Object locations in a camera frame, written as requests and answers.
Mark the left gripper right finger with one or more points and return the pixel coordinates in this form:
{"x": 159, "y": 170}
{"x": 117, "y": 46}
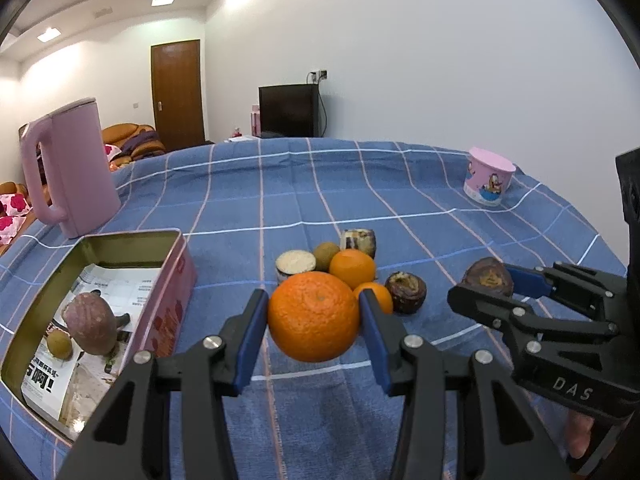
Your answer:
{"x": 499, "y": 435}

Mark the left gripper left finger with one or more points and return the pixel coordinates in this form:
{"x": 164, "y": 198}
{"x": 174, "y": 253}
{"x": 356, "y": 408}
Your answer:
{"x": 127, "y": 436}

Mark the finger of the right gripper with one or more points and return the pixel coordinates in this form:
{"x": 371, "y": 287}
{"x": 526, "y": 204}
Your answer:
{"x": 485, "y": 308}
{"x": 573, "y": 286}

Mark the dark purple pastry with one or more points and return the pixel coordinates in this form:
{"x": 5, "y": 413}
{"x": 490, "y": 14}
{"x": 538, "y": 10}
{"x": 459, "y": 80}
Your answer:
{"x": 491, "y": 275}

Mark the brown chocolate muffin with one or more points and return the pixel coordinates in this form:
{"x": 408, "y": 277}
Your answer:
{"x": 408, "y": 292}

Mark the small orange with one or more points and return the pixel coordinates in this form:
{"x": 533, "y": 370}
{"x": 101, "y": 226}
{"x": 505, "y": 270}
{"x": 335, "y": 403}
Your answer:
{"x": 381, "y": 293}

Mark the purple round turnip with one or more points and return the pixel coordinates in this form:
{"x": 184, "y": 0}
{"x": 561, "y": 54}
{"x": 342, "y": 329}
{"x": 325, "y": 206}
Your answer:
{"x": 92, "y": 323}

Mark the small brown kiwi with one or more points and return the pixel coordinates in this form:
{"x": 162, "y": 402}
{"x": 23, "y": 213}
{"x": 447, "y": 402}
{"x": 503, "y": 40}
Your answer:
{"x": 60, "y": 344}

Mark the large orange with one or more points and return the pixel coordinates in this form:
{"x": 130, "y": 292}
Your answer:
{"x": 313, "y": 317}

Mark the person's right hand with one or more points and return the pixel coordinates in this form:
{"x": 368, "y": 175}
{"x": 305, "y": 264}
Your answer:
{"x": 578, "y": 433}

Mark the printed paper in tin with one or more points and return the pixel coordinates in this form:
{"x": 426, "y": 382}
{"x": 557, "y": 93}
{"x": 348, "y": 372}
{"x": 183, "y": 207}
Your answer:
{"x": 65, "y": 393}

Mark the pink cartoon mug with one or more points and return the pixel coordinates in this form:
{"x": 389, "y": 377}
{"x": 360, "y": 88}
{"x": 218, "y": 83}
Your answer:
{"x": 488, "y": 177}

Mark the pink tin box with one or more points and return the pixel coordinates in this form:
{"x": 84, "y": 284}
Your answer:
{"x": 159, "y": 324}

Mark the orange near jar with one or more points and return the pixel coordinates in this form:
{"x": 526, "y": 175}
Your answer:
{"x": 353, "y": 267}

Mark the purple swirl cake roll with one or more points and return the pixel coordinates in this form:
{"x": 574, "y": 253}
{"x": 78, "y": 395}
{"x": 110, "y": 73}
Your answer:
{"x": 361, "y": 239}

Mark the layered dessert jar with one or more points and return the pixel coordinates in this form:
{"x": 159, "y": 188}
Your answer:
{"x": 292, "y": 262}

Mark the blue plaid tablecloth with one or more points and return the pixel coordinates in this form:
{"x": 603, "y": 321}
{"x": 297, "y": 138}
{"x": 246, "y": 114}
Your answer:
{"x": 240, "y": 205}

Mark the pink electric kettle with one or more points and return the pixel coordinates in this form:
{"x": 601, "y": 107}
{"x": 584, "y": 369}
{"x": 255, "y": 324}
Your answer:
{"x": 66, "y": 169}

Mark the brown leather armchair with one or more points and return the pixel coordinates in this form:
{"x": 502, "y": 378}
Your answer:
{"x": 127, "y": 143}

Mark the black television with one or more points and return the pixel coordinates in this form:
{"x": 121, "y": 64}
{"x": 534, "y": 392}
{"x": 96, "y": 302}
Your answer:
{"x": 290, "y": 110}

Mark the pink bottle by television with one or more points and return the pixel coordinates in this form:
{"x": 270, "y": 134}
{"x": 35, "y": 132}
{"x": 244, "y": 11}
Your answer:
{"x": 255, "y": 127}

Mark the brown wooden door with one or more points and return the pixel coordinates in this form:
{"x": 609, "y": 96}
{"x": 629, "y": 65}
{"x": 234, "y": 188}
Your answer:
{"x": 177, "y": 94}

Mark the wall power outlet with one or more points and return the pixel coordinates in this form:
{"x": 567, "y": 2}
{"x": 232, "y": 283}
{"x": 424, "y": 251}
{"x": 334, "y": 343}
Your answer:
{"x": 316, "y": 76}

